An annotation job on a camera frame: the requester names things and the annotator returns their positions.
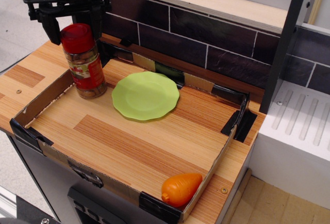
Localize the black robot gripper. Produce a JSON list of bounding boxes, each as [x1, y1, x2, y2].
[[23, 0, 110, 45]]

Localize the white ridged drainboard sink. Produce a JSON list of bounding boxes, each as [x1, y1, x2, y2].
[[249, 82, 329, 208]]

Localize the orange toy carrot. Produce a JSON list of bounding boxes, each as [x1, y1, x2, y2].
[[161, 173, 203, 207]]

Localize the taped cardboard fence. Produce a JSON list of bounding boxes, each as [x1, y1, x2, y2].
[[5, 42, 265, 223]]

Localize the red-capped basil spice bottle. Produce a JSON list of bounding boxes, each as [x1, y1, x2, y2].
[[60, 23, 107, 99]]

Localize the light green plastic plate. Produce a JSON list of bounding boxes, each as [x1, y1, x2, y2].
[[112, 71, 180, 121]]

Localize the dark grey vertical post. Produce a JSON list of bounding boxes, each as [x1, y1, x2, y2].
[[259, 0, 310, 114]]

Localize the light wooden shelf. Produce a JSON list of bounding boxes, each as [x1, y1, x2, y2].
[[159, 0, 288, 34]]

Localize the black toy oven panel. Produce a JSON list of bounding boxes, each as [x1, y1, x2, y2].
[[67, 187, 132, 223]]

